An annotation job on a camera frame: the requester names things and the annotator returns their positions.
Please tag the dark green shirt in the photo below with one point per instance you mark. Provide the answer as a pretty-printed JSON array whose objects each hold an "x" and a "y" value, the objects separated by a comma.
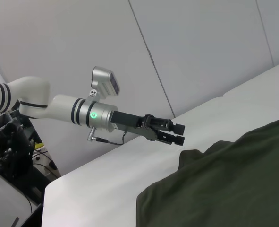
[{"x": 224, "y": 184}]

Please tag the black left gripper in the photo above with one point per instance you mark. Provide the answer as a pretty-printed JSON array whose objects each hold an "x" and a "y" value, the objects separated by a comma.
[{"x": 129, "y": 124}]

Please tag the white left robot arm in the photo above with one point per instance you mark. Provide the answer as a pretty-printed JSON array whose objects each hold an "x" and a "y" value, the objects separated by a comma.
[{"x": 59, "y": 106}]

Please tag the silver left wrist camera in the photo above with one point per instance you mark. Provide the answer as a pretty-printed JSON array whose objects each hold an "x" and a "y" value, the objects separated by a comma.
[{"x": 103, "y": 81}]

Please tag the silver camera mount bracket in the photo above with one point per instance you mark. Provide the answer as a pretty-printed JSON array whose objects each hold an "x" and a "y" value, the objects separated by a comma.
[{"x": 93, "y": 93}]

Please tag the black equipment rack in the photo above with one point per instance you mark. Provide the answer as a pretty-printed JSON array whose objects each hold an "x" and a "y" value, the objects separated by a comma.
[{"x": 14, "y": 146}]

